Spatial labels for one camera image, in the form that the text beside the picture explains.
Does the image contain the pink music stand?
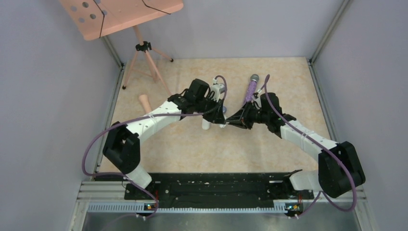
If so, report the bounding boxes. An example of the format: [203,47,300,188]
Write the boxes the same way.
[58,0,185,96]

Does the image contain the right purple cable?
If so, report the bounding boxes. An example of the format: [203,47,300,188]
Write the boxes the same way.
[259,74,357,218]

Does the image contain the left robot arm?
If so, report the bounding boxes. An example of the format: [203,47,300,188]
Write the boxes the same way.
[102,76,227,199]

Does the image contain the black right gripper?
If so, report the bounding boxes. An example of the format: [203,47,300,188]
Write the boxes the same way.
[226,101,269,130]

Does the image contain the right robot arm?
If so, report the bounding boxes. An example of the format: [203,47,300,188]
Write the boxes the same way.
[226,93,366,198]

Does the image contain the purple glitter microphone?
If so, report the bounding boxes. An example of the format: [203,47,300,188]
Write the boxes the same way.
[243,74,259,105]

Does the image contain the white oval charging case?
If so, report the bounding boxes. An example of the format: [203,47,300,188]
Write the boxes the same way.
[202,119,211,130]

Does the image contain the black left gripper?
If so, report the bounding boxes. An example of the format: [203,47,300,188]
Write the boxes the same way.
[195,96,226,125]

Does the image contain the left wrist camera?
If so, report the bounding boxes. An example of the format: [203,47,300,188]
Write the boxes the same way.
[210,83,225,102]

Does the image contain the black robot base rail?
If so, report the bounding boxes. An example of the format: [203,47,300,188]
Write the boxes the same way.
[96,172,315,214]

